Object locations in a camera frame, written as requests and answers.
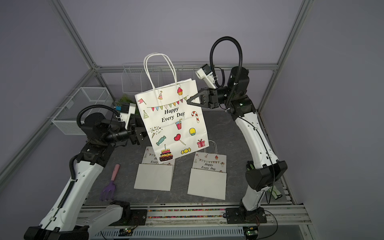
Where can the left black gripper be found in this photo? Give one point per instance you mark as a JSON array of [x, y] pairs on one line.
[[137, 137]]

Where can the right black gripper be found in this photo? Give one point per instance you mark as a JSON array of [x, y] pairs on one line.
[[210, 99]]

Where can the white party paper bag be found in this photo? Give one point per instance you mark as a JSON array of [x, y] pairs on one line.
[[208, 176]]

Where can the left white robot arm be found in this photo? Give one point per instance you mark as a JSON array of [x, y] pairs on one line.
[[61, 223]]

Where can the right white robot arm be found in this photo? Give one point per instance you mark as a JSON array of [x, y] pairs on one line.
[[242, 110]]

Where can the green artificial plant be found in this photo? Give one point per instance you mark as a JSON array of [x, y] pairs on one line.
[[124, 103]]

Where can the purple small toy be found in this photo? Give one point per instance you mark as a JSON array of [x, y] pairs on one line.
[[108, 192]]

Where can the green black work glove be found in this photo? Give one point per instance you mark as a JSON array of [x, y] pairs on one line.
[[274, 192]]

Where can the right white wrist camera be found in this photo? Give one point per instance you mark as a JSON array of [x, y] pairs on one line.
[[205, 73]]

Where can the white wire wall shelf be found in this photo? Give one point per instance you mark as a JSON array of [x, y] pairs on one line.
[[135, 79]]

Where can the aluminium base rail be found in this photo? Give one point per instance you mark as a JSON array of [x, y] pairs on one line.
[[211, 220]]

